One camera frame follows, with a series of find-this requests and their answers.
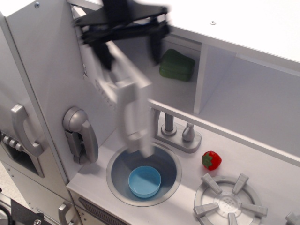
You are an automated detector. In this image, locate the grey oven door handle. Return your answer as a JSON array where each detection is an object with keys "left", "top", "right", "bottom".
[{"left": 58, "top": 203, "right": 74, "bottom": 225}]

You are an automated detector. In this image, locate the red toy strawberry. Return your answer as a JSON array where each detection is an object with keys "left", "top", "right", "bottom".
[{"left": 202, "top": 151, "right": 222, "bottom": 171}]

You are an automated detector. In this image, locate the green toy bell pepper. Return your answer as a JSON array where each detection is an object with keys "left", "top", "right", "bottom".
[{"left": 159, "top": 49, "right": 195, "bottom": 82}]

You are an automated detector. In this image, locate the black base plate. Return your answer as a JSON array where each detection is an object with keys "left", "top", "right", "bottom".
[{"left": 0, "top": 201, "right": 49, "bottom": 225}]

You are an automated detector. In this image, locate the blue plastic bowl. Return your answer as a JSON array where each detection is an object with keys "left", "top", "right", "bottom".
[{"left": 128, "top": 166, "right": 161, "bottom": 198}]

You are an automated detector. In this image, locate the grey fridge door handle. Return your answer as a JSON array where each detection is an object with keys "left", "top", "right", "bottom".
[{"left": 11, "top": 104, "right": 45, "bottom": 158}]

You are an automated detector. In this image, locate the grey toy faucet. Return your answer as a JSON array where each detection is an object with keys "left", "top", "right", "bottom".
[{"left": 151, "top": 108, "right": 202, "bottom": 154}]

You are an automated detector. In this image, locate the white microwave door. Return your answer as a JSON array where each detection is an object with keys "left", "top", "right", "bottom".
[{"left": 80, "top": 41, "right": 154, "bottom": 158}]

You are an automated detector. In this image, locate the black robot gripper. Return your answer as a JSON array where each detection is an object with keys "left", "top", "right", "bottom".
[{"left": 74, "top": 0, "right": 170, "bottom": 70}]

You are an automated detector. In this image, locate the round grey sink basin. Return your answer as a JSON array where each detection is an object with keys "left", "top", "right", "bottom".
[{"left": 106, "top": 143, "right": 182, "bottom": 207}]

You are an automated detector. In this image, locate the grey toy telephone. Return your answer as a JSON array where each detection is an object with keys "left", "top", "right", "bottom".
[{"left": 62, "top": 106, "right": 98, "bottom": 165}]

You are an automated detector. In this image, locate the white toy kitchen cabinet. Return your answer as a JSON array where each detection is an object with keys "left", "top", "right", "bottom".
[{"left": 0, "top": 0, "right": 300, "bottom": 225}]

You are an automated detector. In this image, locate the grey stove burner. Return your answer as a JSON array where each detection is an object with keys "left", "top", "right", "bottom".
[
  {"left": 194, "top": 173, "right": 268, "bottom": 225},
  {"left": 285, "top": 212, "right": 300, "bottom": 225}
]

